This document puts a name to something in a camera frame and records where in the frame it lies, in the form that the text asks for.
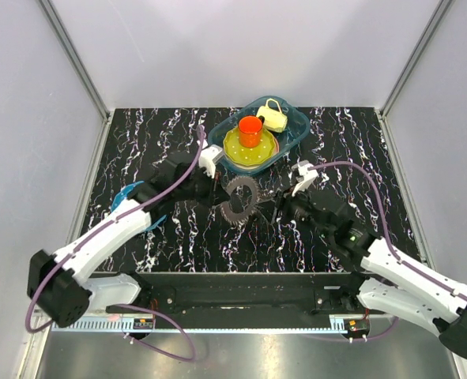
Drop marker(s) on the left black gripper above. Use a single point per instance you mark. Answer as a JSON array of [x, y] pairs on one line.
[[216, 193]]

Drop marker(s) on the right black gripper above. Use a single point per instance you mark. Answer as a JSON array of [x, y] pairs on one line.
[[284, 202]]

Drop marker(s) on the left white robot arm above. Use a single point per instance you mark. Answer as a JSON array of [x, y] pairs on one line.
[[61, 283]]

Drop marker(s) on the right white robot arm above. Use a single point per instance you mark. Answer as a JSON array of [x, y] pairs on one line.
[[387, 279]]

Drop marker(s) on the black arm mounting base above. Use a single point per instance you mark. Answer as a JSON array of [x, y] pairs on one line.
[[307, 293]]

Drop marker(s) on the yellow dotted plate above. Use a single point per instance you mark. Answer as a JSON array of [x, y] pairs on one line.
[[249, 157]]

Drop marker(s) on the orange cup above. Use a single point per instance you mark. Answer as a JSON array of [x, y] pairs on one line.
[[250, 131]]

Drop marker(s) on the cream yellow mug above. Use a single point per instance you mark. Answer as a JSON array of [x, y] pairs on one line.
[[272, 116]]

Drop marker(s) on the blue dotted plate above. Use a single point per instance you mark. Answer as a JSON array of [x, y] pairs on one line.
[[123, 194]]

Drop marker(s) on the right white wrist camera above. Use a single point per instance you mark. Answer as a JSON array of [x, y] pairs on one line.
[[306, 174]]

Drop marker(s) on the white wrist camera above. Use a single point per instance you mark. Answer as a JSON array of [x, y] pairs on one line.
[[306, 174], [209, 158]]

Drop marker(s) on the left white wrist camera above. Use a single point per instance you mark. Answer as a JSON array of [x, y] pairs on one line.
[[209, 158]]

